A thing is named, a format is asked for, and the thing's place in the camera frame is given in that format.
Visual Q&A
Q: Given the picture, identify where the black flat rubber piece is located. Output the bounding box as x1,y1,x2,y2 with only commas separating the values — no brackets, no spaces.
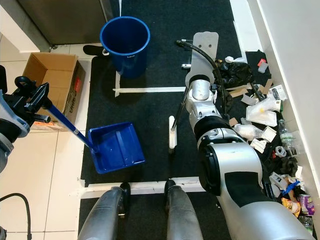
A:
82,45,106,57

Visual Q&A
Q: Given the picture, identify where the white paper card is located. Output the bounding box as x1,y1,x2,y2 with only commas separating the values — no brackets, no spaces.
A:
261,126,278,143

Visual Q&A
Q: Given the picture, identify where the blue long-handled dustpan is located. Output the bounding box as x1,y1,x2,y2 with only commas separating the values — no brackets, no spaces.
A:
46,100,147,175

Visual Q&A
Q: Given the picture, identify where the blue plastic bucket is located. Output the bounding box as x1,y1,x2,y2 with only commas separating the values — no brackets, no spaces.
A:
99,16,151,79

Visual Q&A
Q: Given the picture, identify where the clear plastic bottle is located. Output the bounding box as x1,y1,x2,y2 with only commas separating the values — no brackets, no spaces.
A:
278,119,301,156

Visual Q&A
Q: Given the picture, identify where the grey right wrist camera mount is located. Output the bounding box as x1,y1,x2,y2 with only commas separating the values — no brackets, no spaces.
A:
184,31,220,87

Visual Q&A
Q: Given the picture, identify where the open brown cardboard box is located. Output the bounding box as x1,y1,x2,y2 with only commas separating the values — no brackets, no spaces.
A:
23,52,87,132

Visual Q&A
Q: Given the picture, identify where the grey robot leg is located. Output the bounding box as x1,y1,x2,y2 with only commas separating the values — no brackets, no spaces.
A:
164,179,207,240
78,185,129,240

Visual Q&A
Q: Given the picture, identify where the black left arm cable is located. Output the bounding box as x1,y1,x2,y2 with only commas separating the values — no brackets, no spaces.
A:
0,192,33,240

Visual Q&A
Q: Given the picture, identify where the grey left robot leg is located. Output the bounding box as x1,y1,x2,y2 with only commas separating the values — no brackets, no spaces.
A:
78,185,129,240

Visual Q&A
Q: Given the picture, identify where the black cloth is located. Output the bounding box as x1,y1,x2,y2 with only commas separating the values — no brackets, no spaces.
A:
244,50,272,83

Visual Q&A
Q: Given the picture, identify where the grey metal door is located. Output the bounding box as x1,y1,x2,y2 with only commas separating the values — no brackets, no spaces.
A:
16,0,116,46

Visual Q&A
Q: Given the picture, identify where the white-headed broom with black stick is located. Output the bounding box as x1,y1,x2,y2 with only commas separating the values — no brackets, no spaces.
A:
168,85,193,152

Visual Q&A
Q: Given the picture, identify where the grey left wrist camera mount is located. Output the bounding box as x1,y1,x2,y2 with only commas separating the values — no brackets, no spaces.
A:
0,92,32,141

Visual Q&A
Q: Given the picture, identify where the blue plastic scrap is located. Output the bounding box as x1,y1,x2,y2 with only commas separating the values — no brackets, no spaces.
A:
282,182,301,197

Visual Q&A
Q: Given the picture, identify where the white and yellow plastic bag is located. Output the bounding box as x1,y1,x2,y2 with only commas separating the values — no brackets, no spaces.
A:
245,96,279,127

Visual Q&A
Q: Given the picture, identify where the white printed carton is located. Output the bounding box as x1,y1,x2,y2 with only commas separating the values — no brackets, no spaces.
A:
268,84,288,102

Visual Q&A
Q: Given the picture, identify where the yellow snack wrapper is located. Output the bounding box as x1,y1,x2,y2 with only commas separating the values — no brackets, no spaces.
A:
281,197,301,217

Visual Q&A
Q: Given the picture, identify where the red and grey small pack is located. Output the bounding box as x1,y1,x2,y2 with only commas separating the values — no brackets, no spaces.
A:
256,58,269,74

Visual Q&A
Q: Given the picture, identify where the black plastic bag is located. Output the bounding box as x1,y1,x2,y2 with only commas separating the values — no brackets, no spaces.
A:
216,59,255,90

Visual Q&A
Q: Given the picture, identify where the grey right robot leg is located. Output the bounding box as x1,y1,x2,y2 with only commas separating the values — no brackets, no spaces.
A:
164,179,207,240

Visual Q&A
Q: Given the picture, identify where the white floor tape strip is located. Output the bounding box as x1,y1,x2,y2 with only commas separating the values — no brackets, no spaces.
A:
80,176,203,197
113,70,187,98

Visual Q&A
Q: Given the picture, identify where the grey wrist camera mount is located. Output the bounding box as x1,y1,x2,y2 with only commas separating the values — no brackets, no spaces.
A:
184,31,220,87
0,92,32,141

